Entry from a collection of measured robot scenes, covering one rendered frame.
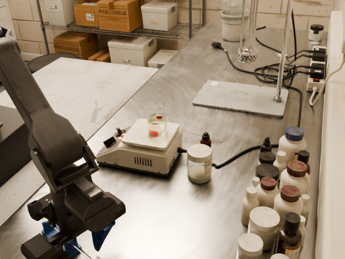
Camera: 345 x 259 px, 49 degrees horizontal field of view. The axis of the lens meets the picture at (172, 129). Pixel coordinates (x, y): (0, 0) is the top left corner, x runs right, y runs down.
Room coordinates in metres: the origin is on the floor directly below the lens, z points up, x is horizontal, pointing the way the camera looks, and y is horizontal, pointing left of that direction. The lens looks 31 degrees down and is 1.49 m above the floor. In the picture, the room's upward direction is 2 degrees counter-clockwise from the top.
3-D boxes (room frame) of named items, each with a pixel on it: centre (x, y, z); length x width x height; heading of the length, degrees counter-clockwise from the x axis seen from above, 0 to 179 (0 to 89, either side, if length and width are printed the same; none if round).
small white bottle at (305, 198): (0.58, -0.27, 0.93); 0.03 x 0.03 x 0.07
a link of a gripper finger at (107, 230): (0.52, 0.14, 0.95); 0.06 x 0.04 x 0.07; 46
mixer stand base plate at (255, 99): (1.16, -0.24, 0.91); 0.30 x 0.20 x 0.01; 69
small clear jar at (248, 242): (0.48, -0.14, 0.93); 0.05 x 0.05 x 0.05
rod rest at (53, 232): (0.54, 0.23, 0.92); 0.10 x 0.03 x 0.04; 46
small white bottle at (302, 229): (0.51, -0.24, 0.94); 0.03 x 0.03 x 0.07
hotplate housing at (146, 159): (0.83, 0.08, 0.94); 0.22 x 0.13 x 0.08; 70
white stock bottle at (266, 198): (0.61, -0.20, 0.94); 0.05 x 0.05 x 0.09
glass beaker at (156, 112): (0.80, 0.04, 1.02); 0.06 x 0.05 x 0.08; 53
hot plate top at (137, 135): (0.82, 0.05, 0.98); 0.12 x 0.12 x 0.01; 70
